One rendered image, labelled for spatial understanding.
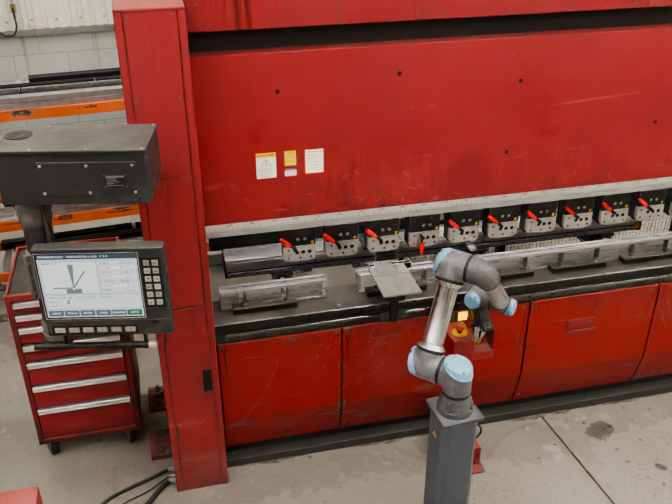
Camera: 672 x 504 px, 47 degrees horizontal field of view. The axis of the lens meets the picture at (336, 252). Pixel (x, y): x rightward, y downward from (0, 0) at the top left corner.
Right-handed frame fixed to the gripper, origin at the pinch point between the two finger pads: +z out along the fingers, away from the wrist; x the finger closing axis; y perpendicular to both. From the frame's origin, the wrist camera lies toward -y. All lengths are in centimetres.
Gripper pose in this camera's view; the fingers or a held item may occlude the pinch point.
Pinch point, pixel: (478, 338)
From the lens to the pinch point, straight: 375.8
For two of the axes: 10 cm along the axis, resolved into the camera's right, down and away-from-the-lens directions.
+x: -9.7, 1.2, -2.0
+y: -2.3, -5.4, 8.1
